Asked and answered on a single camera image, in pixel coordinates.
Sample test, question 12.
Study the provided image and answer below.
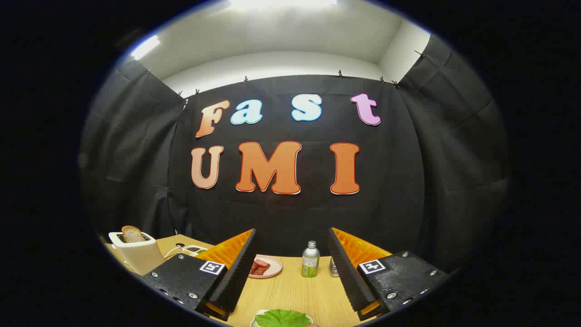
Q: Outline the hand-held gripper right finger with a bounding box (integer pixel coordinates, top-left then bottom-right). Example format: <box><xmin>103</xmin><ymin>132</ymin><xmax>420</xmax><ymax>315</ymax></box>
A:
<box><xmin>327</xmin><ymin>227</ymin><xmax>450</xmax><ymax>322</ymax></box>

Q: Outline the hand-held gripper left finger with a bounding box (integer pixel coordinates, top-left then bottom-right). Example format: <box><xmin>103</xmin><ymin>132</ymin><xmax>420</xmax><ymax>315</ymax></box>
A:
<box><xmin>142</xmin><ymin>228</ymin><xmax>262</xmax><ymax>322</ymax></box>

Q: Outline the green lettuce leaf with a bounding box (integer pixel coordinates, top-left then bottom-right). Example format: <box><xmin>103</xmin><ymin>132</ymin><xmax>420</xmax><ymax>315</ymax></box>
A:
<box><xmin>254</xmin><ymin>309</ymin><xmax>312</xmax><ymax>327</ymax></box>

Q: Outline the toasted brown bread slice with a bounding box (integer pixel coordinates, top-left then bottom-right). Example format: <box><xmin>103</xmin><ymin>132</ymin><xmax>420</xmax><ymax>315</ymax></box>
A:
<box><xmin>122</xmin><ymin>226</ymin><xmax>146</xmax><ymax>243</ymax></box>

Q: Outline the pink plate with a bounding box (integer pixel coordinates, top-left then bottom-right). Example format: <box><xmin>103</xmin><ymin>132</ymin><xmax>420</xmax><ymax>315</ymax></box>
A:
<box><xmin>248</xmin><ymin>254</ymin><xmax>283</xmax><ymax>279</ymax></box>

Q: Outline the silver bottle green label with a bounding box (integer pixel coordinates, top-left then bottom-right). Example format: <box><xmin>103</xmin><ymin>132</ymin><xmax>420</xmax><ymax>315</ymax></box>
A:
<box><xmin>301</xmin><ymin>241</ymin><xmax>320</xmax><ymax>278</ymax></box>

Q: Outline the white oval dish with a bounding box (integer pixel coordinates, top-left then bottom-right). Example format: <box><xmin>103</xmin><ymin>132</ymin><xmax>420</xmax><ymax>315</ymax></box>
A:
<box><xmin>250</xmin><ymin>310</ymin><xmax>314</xmax><ymax>327</ymax></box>

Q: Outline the black backdrop cloth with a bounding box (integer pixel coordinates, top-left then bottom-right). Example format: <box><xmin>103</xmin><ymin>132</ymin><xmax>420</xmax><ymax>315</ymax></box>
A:
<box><xmin>79</xmin><ymin>34</ymin><xmax>511</xmax><ymax>273</ymax></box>

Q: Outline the white toaster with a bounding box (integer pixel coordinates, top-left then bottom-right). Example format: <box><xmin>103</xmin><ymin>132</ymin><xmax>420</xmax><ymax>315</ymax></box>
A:
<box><xmin>108</xmin><ymin>231</ymin><xmax>166</xmax><ymax>276</ymax></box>

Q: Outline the ceiling light panel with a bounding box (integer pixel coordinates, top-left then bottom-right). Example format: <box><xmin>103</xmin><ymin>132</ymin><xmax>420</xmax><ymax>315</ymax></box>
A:
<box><xmin>131</xmin><ymin>35</ymin><xmax>161</xmax><ymax>60</ymax></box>

